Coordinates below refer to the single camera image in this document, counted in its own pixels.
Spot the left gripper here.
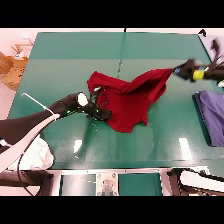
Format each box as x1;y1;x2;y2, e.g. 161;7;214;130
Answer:
85;99;113;122

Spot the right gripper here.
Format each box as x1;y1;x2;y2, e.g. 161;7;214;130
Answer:
172;58;198;82

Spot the red T-shirt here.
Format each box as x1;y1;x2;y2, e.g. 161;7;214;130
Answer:
87;67;175;134

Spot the purple garment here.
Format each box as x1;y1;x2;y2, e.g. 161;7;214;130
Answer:
192;89;224;148

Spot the white garment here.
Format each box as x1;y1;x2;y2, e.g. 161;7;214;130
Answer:
5;135;55;171

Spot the silver frame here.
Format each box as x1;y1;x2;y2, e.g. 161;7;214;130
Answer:
49;167;224;197

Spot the black cable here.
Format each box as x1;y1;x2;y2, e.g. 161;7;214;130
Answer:
16;152;45;197

